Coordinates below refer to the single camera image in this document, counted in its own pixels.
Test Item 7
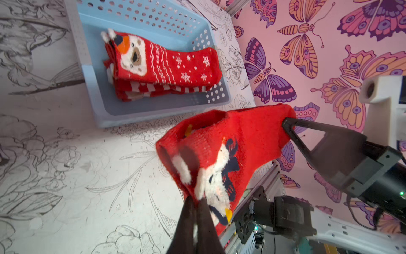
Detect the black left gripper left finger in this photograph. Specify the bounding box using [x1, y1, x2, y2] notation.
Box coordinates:
[167, 196, 196, 254]

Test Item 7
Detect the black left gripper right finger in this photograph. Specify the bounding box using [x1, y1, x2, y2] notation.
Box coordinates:
[197, 198, 225, 254]

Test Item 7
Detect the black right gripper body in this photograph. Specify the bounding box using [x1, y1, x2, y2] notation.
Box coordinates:
[345, 141, 406, 224]

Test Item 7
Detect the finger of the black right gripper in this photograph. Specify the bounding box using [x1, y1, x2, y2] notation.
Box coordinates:
[282, 117, 368, 191]

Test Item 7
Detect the red snowflake patterned sock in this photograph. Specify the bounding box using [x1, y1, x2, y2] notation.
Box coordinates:
[156, 104, 296, 235]

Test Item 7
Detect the red white striped santa sock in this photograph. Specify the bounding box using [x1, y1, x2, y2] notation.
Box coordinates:
[104, 60, 207, 102]

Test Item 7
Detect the red santa snowflake sock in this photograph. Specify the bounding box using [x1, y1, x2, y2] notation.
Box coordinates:
[100, 29, 222, 91]

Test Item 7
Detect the light blue plastic basket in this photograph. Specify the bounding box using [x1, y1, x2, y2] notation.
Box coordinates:
[64, 1, 230, 128]

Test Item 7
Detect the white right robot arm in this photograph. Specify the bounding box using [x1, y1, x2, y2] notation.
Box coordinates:
[282, 118, 406, 254]

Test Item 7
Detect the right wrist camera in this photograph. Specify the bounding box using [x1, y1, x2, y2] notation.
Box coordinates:
[360, 75, 406, 149]

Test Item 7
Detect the aluminium frame profile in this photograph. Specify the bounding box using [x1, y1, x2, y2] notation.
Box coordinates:
[225, 0, 250, 19]

